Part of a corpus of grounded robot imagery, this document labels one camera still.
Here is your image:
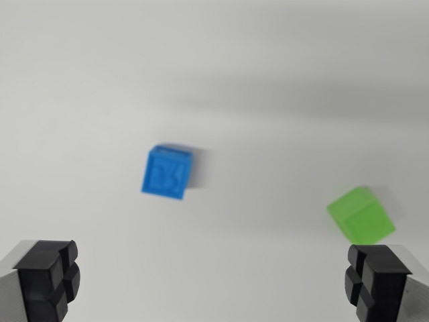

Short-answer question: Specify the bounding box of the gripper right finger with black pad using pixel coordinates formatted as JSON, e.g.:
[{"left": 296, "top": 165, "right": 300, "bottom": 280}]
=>
[{"left": 344, "top": 244, "right": 429, "bottom": 322}]

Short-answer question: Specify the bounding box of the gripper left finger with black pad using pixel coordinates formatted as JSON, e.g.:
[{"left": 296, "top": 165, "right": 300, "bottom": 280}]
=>
[{"left": 0, "top": 239, "right": 81, "bottom": 322}]

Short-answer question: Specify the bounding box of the blue infantino soft cube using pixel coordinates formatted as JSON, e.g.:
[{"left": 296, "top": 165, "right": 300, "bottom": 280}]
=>
[{"left": 140, "top": 144, "right": 194, "bottom": 201}]

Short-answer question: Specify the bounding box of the green soft cube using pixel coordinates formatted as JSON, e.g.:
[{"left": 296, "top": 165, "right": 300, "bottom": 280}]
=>
[{"left": 326, "top": 186, "right": 396, "bottom": 245}]

